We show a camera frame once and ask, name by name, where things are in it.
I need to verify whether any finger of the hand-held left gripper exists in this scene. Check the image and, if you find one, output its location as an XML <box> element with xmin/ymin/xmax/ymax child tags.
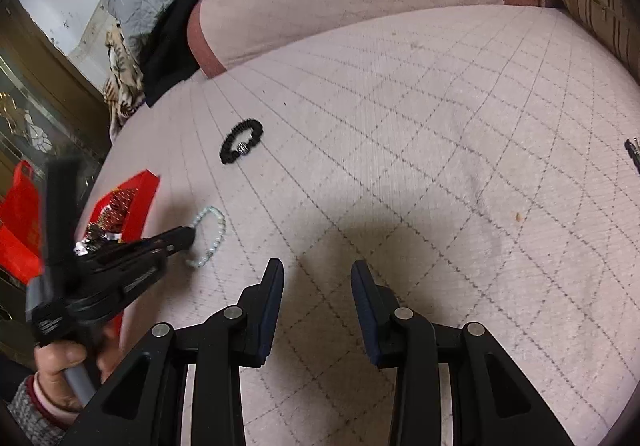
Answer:
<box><xmin>117</xmin><ymin>226</ymin><xmax>196</xmax><ymax>272</ymax></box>

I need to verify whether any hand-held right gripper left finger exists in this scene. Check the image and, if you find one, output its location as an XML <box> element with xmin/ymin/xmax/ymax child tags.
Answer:
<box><xmin>60</xmin><ymin>258</ymin><xmax>285</xmax><ymax>446</ymax></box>

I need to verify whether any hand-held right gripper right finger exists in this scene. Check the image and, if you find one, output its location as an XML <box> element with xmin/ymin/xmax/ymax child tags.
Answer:
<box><xmin>351</xmin><ymin>260</ymin><xmax>576</xmax><ymax>446</ymax></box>

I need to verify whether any red box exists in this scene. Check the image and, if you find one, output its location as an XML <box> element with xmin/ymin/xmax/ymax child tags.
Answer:
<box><xmin>75</xmin><ymin>169</ymin><xmax>161</xmax><ymax>337</ymax></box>

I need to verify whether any pale bead bracelet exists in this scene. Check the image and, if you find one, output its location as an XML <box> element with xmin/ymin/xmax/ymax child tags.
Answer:
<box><xmin>184</xmin><ymin>206</ymin><xmax>227</xmax><ymax>270</ymax></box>

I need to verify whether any person's left forearm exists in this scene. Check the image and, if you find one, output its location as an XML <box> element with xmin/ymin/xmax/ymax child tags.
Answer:
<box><xmin>6</xmin><ymin>373</ymin><xmax>85</xmax><ymax>446</ymax></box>

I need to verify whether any person's left hand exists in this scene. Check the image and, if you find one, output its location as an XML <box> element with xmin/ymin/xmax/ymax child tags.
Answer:
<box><xmin>32</xmin><ymin>330</ymin><xmax>122</xmax><ymax>414</ymax></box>

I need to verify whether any red bag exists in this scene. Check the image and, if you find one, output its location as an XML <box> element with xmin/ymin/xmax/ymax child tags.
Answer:
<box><xmin>0</xmin><ymin>160</ymin><xmax>48</xmax><ymax>286</ymax></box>

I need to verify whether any tiger print blanket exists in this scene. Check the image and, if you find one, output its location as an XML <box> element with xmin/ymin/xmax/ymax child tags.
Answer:
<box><xmin>102</xmin><ymin>20</ymin><xmax>147</xmax><ymax>128</ymax></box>

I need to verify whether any wooden glass cabinet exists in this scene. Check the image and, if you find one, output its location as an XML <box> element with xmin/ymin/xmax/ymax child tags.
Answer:
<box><xmin>0</xmin><ymin>0</ymin><xmax>111</xmax><ymax>362</ymax></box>

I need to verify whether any black cloth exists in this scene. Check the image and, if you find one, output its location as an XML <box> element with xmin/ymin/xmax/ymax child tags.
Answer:
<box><xmin>142</xmin><ymin>0</ymin><xmax>221</xmax><ymax>108</ymax></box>

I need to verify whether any striped floral cushion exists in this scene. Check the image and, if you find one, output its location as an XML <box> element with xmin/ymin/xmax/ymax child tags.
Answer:
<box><xmin>550</xmin><ymin>0</ymin><xmax>640</xmax><ymax>77</ymax></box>

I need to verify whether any black beaded hair tie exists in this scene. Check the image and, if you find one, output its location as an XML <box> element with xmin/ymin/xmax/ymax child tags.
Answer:
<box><xmin>219</xmin><ymin>118</ymin><xmax>264</xmax><ymax>165</ymax></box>

